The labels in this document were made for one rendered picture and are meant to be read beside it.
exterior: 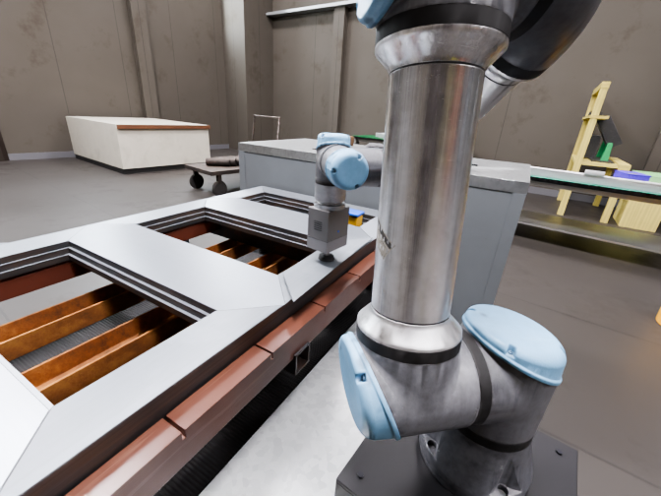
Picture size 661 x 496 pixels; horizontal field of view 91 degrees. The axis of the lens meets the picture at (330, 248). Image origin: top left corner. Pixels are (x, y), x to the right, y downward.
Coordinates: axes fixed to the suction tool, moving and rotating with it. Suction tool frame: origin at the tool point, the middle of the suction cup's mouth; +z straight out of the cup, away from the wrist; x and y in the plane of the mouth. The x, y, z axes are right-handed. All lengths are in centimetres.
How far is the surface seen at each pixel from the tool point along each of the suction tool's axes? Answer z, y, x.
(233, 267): -0.2, 18.2, -14.1
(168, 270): -0.1, 29.4, -23.2
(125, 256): -0.2, 32.8, -37.3
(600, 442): 86, -89, 85
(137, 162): 67, -196, -572
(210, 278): -0.1, 25.1, -13.4
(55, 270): 7, 43, -57
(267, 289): -0.1, 19.9, -0.4
